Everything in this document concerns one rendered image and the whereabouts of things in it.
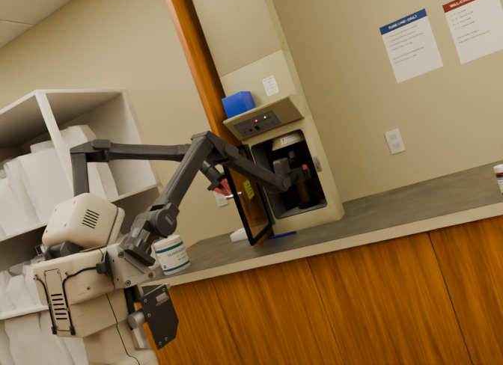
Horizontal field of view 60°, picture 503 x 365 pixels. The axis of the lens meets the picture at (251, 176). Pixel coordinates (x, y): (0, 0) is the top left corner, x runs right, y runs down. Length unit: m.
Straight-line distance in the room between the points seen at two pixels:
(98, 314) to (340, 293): 0.88
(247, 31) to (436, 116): 0.96
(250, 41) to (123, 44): 1.13
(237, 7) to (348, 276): 1.21
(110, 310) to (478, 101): 1.75
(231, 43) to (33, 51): 1.78
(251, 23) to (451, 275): 1.26
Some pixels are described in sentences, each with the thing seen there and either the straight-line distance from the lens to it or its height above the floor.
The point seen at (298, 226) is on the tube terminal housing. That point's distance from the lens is 1.97.
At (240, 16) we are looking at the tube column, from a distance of 1.99.
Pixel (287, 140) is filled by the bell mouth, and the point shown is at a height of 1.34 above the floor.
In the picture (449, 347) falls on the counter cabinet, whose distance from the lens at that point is 1.76.
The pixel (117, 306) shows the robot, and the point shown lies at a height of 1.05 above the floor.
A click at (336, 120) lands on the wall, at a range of 2.28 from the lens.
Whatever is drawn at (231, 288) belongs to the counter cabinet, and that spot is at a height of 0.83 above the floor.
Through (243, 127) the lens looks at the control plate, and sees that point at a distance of 1.89.
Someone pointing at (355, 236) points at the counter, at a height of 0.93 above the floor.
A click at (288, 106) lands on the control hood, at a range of 1.80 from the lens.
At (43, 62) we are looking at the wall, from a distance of 3.36.
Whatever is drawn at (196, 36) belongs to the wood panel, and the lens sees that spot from 2.11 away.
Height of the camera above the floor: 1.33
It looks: 3 degrees down
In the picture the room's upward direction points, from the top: 19 degrees counter-clockwise
